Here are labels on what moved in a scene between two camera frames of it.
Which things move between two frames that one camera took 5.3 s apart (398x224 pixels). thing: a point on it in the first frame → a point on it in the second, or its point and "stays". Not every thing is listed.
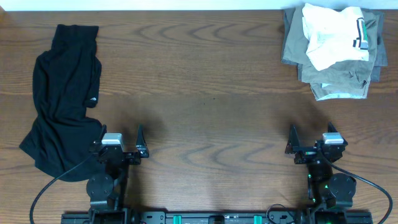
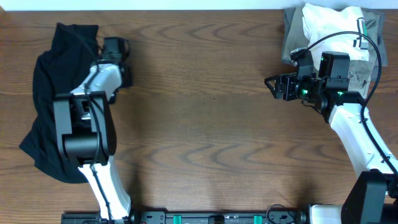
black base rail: x=277 y=216 stays
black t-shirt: x=66 y=81 stays
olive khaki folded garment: x=352 y=76 stays
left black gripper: x=142 y=149 → x=129 y=83
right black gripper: x=293 y=147 → x=288 y=79
